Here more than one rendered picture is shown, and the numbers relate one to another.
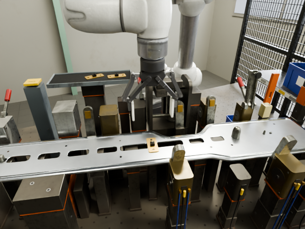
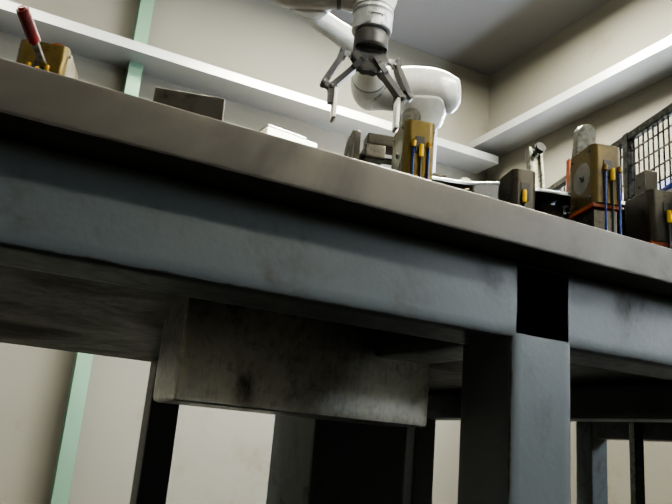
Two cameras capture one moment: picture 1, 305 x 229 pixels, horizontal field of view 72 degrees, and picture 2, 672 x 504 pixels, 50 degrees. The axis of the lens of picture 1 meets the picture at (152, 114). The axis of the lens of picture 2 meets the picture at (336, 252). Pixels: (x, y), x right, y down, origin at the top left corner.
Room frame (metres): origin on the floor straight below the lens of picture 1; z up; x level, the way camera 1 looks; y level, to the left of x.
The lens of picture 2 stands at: (-0.76, 0.06, 0.46)
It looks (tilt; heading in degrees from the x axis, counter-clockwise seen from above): 15 degrees up; 359
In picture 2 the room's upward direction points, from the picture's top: 5 degrees clockwise
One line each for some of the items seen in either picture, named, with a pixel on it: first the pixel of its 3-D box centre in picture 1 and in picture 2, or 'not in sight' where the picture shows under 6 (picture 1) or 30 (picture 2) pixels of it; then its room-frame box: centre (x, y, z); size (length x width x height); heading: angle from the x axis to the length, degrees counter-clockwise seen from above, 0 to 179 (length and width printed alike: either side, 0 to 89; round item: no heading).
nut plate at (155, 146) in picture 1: (152, 143); not in sight; (0.63, 0.00, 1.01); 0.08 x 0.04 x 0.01; 9
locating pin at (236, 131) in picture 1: (236, 133); not in sight; (0.69, -0.34, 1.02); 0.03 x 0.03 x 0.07
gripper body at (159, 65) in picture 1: (152, 71); (369, 54); (0.63, 0.00, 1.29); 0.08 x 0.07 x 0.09; 99
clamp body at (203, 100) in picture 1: (202, 132); not in sight; (0.88, -0.25, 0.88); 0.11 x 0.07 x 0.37; 9
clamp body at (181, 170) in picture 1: (178, 207); (410, 217); (0.46, -0.09, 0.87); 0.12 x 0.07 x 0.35; 9
